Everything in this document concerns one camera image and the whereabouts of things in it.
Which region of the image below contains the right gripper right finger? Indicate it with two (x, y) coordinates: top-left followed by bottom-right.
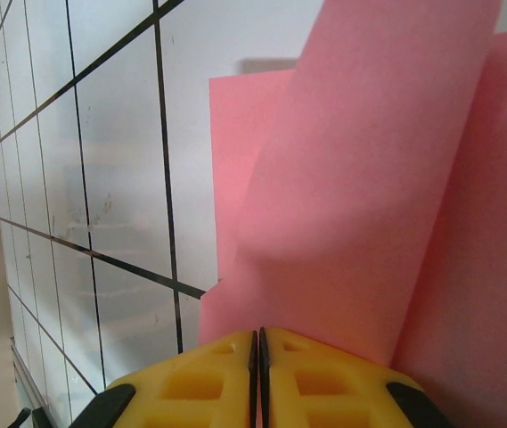
(258, 326), (454, 428)

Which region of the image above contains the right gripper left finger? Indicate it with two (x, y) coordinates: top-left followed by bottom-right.
(68, 328), (262, 428)

